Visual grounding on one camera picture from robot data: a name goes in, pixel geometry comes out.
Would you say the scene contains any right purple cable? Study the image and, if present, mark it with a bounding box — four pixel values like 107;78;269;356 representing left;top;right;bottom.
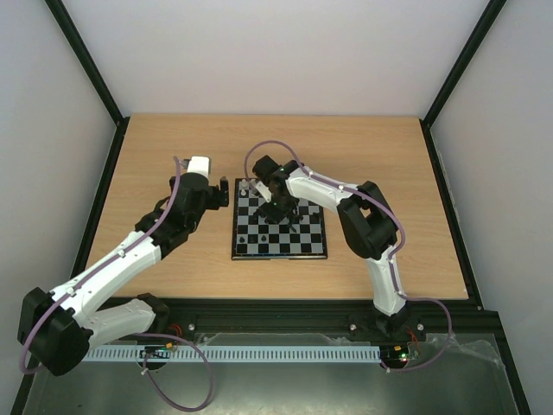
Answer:
244;140;454;375

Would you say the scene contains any black grey chess board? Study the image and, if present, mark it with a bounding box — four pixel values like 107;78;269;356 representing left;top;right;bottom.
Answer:
231;178;328;260

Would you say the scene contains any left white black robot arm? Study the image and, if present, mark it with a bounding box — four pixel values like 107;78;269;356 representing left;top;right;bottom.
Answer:
17;172;229;376

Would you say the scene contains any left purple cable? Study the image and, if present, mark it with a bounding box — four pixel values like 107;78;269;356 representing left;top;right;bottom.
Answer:
19;156;215;411

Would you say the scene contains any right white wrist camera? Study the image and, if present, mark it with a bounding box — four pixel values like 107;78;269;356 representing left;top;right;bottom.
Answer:
251;180;272;202

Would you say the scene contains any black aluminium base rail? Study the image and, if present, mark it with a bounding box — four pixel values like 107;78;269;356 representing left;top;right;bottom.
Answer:
149;298;505;345

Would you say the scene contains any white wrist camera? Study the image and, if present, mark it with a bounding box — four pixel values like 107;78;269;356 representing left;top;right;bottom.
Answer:
251;180;272;202
180;156;211;178

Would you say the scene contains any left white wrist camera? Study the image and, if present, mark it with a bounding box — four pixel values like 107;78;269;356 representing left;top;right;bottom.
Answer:
180;156;211;178

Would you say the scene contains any purple cable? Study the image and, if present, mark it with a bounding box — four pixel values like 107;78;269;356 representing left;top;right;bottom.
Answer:
244;140;454;375
19;156;215;411

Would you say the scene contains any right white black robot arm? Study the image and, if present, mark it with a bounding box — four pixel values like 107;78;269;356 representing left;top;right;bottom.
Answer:
252;156;408;339

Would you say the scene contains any white slotted cable duct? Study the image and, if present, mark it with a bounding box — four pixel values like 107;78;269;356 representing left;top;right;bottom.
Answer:
83;345;381;363

